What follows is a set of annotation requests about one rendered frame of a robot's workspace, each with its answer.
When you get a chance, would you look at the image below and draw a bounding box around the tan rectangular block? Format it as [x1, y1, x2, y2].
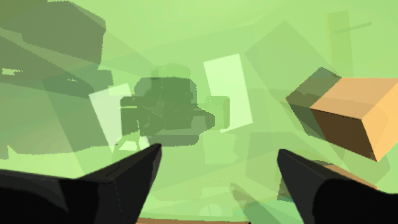
[310, 77, 398, 162]

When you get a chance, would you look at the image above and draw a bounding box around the small tan cardboard box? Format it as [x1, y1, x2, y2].
[324, 165, 378, 189]

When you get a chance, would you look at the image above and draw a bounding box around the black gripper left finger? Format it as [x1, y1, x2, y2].
[0, 143, 162, 224]

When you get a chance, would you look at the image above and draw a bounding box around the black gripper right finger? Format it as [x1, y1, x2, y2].
[277, 149, 398, 224]

